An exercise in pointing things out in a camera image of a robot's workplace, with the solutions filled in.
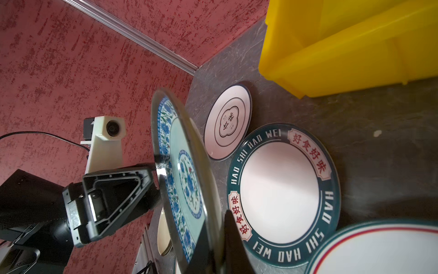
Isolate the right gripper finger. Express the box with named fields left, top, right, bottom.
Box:
left=224, top=210, right=255, bottom=274

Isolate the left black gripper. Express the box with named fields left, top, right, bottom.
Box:
left=62, top=166, right=160, bottom=248

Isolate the cream plate black floral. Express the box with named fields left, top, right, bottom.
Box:
left=157, top=209, right=172, bottom=256

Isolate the blue floral teal plate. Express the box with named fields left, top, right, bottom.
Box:
left=151, top=89, right=225, bottom=274

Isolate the white plate black cloud emblem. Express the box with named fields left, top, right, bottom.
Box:
left=204, top=83, right=253, bottom=161

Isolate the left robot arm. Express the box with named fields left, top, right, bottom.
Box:
left=1, top=166, right=160, bottom=274

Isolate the yellow plastic bin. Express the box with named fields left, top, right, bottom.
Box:
left=259, top=1, right=438, bottom=98

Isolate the green rim Hao Wei plate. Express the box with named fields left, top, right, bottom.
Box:
left=227, top=123, right=341, bottom=268

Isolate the green red rim plate front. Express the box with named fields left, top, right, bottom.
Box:
left=305, top=219, right=438, bottom=274

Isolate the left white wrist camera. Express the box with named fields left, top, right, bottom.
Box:
left=81, top=116, right=126, bottom=174

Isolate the black camera cable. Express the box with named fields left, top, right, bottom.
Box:
left=0, top=131, right=90, bottom=152

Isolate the left aluminium corner post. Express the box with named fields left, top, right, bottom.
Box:
left=64, top=0, right=198, bottom=75

